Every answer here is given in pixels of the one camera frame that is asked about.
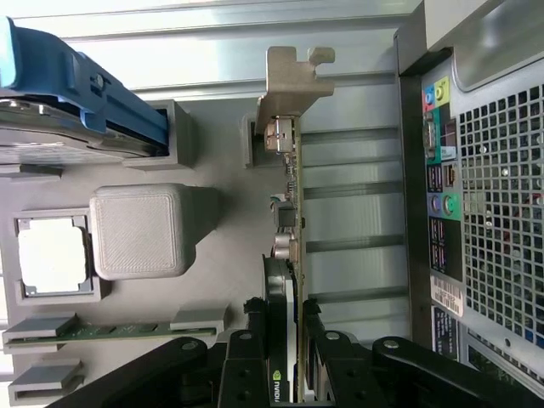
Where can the grey parts rack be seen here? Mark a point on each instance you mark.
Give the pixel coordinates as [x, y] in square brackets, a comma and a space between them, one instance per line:
[229, 276]

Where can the black open PC case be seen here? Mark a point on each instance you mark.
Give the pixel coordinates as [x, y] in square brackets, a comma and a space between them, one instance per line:
[489, 170]

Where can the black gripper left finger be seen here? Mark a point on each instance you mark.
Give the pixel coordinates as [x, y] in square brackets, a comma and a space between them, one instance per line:
[251, 365]

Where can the green RAM stick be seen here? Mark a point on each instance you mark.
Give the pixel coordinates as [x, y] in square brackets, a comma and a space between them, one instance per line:
[119, 330]

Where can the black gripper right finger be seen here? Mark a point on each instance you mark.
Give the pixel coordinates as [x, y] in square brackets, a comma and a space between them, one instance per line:
[340, 370]

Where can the silver CPU chip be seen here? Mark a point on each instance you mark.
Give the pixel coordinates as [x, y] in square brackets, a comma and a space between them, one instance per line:
[53, 255]

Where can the silver hard disk drive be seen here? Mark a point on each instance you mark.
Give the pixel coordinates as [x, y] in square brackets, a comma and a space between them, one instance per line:
[42, 140]

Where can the hard drive in blue caddy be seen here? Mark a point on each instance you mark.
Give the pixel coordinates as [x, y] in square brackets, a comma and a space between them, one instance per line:
[51, 64]

